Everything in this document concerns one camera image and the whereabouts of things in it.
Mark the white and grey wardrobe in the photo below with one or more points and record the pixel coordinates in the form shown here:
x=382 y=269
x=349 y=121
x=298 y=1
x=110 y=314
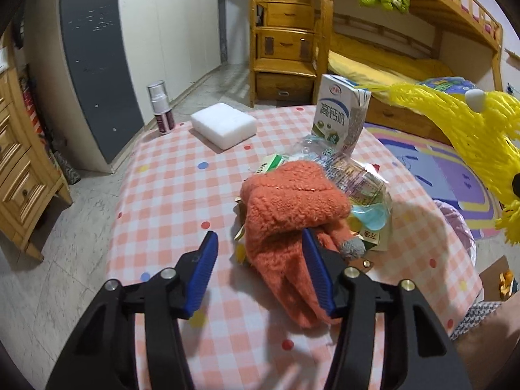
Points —
x=101 y=48

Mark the yellow foam fruit net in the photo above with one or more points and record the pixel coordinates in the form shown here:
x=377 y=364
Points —
x=467 y=138

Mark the orange fuzzy glove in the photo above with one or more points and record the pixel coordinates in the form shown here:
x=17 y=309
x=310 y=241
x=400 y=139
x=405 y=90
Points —
x=284 y=219

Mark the cardboard box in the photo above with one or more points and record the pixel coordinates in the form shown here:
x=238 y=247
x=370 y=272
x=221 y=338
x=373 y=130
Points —
x=493 y=276

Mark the colourful leaning mats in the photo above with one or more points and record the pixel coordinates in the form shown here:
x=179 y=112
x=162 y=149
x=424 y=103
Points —
x=61 y=158

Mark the printed blanket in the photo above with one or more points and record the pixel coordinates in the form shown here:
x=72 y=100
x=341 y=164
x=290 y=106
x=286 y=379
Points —
x=447 y=83

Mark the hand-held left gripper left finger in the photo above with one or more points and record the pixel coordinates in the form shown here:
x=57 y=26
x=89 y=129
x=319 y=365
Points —
x=205 y=276

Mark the wooden cabinet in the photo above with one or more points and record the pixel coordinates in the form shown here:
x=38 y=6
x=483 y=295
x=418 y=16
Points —
x=16 y=162

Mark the person's leg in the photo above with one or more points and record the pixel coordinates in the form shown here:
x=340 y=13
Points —
x=487 y=345

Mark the small yellow and white box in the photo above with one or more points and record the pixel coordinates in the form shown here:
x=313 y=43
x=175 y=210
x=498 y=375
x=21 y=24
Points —
x=373 y=239

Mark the trash bin with pink bag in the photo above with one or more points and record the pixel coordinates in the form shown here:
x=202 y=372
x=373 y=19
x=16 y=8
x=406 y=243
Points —
x=459 y=231

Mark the white and blue milk carton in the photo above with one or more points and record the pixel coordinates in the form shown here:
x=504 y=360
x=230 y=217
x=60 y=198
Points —
x=333 y=113

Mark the yellow bed sheet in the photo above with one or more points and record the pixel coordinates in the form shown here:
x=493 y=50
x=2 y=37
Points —
x=386 y=73

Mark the spray bottle with clear cap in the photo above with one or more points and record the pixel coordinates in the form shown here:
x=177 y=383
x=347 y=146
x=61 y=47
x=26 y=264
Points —
x=162 y=118

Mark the small green carton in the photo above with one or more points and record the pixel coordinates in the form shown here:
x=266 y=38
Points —
x=270 y=164

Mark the white foam block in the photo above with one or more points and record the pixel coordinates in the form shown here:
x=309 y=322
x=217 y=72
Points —
x=223 y=126

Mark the wooden bunk bed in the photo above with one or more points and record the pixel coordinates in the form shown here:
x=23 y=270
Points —
x=459 y=12

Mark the wooden stair drawer unit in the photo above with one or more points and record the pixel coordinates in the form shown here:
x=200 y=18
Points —
x=284 y=44

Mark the rainbow rug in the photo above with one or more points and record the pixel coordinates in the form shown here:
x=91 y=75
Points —
x=447 y=170

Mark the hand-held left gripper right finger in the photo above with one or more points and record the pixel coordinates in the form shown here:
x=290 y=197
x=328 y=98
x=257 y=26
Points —
x=319 y=278

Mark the crushed clear plastic bottle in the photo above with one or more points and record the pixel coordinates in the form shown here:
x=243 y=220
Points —
x=357 y=183

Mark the blue face mask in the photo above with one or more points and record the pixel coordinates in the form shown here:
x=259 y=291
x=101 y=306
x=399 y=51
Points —
x=371 y=217

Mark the pink checked tablecloth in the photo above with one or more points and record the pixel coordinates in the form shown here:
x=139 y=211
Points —
x=183 y=195

